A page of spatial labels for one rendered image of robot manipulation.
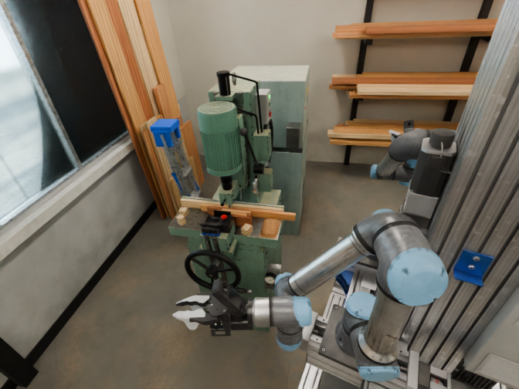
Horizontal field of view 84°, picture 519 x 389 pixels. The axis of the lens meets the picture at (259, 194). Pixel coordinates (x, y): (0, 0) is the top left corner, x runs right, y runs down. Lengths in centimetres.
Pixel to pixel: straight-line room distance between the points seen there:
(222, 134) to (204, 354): 146
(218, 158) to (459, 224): 94
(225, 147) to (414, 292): 94
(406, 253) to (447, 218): 31
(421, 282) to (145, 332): 199
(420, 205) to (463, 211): 14
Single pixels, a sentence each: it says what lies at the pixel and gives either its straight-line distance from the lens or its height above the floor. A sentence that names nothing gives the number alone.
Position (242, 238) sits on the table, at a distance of 150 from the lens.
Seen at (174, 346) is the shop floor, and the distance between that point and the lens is 225.
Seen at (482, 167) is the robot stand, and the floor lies 154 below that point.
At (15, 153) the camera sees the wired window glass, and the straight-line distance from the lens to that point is 229.
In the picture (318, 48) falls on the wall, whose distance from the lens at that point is 348.
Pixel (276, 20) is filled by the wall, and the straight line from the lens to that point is 349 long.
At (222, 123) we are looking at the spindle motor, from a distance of 127.
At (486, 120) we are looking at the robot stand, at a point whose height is 166.
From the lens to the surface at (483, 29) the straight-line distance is 316.
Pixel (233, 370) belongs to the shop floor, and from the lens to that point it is 210.
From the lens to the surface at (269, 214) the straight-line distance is 155.
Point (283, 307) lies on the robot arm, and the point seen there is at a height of 125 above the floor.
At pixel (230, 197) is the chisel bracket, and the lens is 149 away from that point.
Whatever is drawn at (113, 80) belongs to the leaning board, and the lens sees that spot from 265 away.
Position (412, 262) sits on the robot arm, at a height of 146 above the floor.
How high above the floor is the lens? 192
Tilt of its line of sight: 36 degrees down
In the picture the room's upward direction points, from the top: 3 degrees counter-clockwise
